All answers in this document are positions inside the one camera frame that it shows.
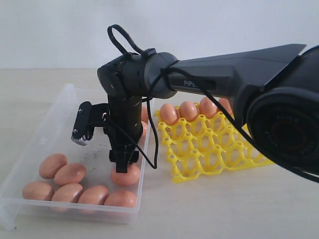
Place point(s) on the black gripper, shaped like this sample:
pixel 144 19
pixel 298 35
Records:
pixel 124 143

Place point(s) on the brown egg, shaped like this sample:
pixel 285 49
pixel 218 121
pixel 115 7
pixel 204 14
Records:
pixel 144 131
pixel 51 164
pixel 38 190
pixel 126 179
pixel 70 173
pixel 69 193
pixel 95 195
pixel 121 199
pixel 144 114

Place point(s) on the brown egg packed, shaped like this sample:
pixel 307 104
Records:
pixel 225 103
pixel 168 114
pixel 207 108
pixel 188 110

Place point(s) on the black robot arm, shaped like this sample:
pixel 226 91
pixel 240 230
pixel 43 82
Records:
pixel 273 91

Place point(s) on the clear plastic bin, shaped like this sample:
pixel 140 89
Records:
pixel 54 136

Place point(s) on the yellow plastic egg tray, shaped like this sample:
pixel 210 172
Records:
pixel 206 146

